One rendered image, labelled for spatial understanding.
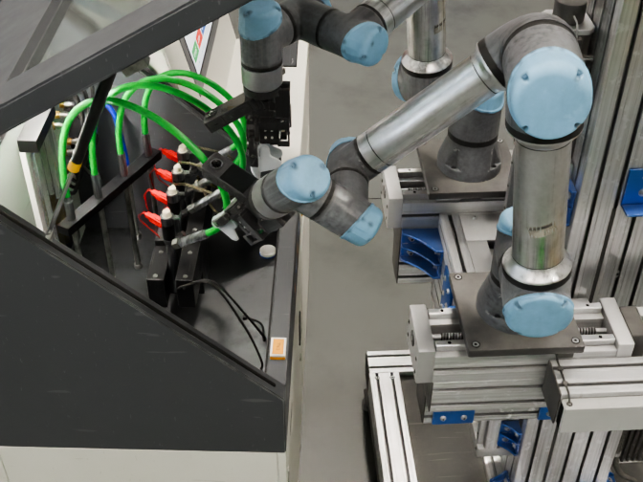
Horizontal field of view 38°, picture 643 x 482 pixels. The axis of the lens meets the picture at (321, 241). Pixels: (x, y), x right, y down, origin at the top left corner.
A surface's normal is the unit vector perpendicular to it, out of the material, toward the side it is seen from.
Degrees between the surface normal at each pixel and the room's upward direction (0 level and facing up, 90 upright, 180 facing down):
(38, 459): 90
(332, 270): 0
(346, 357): 0
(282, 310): 0
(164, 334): 90
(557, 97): 82
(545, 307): 98
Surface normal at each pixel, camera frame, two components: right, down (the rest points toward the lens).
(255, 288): 0.01, -0.77
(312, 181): 0.46, -0.20
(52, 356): -0.02, 0.63
